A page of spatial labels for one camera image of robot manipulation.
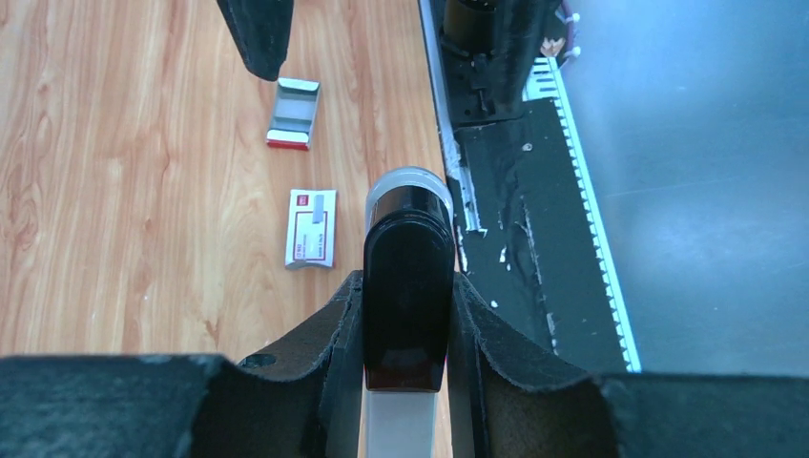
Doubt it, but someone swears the silver staple box tray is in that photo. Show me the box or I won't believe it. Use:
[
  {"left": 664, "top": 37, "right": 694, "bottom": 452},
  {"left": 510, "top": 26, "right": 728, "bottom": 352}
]
[{"left": 265, "top": 77, "right": 322, "bottom": 151}]

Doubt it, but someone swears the black stapler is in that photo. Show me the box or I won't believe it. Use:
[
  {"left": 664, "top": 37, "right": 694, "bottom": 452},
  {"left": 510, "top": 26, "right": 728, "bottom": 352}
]
[{"left": 362, "top": 166, "right": 455, "bottom": 457}]

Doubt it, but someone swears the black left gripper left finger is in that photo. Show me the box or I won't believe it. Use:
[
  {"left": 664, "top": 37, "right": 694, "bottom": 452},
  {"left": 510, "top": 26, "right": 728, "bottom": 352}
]
[{"left": 1, "top": 271, "right": 363, "bottom": 457}]

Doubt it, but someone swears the white slotted cable duct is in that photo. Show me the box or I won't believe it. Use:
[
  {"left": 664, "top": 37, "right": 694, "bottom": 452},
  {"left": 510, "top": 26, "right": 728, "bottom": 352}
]
[{"left": 523, "top": 57, "right": 642, "bottom": 372}]

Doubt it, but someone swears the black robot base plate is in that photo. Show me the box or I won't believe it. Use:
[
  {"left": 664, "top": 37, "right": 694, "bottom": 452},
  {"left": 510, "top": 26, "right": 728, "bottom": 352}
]
[{"left": 420, "top": 1, "right": 627, "bottom": 371}]

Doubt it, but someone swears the red white staple box sleeve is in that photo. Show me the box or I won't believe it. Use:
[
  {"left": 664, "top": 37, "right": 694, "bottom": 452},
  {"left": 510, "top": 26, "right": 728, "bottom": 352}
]
[{"left": 284, "top": 189, "right": 337, "bottom": 270}]

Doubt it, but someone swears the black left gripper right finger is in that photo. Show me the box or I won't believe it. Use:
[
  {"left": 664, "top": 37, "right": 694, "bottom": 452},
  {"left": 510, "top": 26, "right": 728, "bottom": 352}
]
[{"left": 447, "top": 275, "right": 808, "bottom": 457}]

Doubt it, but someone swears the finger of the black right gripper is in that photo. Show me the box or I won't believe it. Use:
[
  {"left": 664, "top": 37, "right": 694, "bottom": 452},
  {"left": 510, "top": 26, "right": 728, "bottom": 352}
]
[{"left": 217, "top": 0, "right": 294, "bottom": 81}]

